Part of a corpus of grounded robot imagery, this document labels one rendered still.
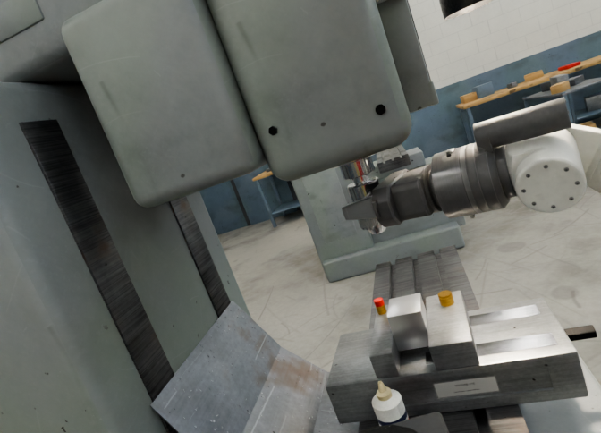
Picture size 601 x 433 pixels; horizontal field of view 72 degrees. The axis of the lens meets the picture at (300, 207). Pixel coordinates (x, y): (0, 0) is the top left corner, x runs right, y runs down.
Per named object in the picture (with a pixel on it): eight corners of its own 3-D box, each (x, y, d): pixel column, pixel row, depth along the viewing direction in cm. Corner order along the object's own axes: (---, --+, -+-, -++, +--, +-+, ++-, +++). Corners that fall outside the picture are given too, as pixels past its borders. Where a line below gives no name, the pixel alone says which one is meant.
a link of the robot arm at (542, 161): (486, 191, 58) (583, 170, 51) (480, 233, 50) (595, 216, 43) (461, 116, 54) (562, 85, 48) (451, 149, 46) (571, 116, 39)
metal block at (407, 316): (430, 325, 68) (419, 292, 67) (432, 345, 63) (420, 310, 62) (399, 330, 70) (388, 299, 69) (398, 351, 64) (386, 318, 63)
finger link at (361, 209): (342, 202, 61) (380, 192, 57) (349, 222, 61) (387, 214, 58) (337, 206, 59) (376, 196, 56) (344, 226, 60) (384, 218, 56)
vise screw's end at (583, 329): (593, 333, 60) (590, 321, 60) (597, 340, 58) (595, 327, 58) (562, 337, 61) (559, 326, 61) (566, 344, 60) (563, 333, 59)
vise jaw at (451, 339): (467, 309, 71) (461, 289, 70) (480, 365, 57) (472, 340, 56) (431, 317, 73) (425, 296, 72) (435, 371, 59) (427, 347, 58)
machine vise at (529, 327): (554, 334, 68) (537, 274, 66) (590, 397, 54) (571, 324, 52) (351, 365, 79) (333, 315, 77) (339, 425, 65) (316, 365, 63)
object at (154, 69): (300, 147, 74) (247, -1, 69) (258, 171, 51) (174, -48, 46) (209, 179, 79) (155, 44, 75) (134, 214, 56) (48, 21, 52)
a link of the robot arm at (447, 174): (392, 157, 64) (472, 134, 57) (410, 216, 65) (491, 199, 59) (362, 181, 54) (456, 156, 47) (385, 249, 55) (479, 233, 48)
